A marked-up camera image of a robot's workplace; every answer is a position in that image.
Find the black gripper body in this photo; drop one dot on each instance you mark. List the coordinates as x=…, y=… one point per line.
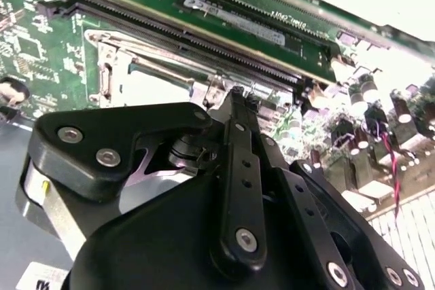
x=153, y=246

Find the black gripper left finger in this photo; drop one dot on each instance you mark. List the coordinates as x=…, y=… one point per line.
x=102, y=127

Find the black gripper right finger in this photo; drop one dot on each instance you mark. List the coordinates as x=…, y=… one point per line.
x=306, y=208

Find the silver green CPU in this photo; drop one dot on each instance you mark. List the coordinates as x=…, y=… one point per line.
x=153, y=91

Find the metal CPU socket cover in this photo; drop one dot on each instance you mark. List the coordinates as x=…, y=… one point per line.
x=119, y=62

